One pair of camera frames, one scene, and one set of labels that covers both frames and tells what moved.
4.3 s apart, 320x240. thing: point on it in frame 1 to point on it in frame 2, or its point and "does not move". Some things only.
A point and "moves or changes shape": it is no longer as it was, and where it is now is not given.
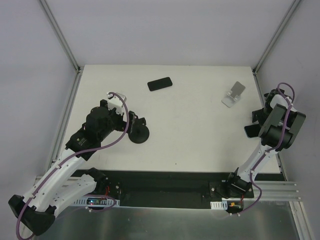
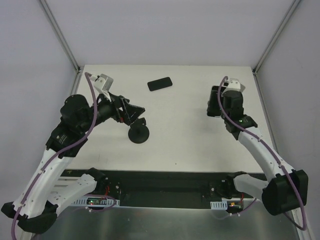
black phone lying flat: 159,84 does not move
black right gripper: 258,116 to 215,99
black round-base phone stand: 138,132 does not move
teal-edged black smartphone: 252,130 moves or changes shape
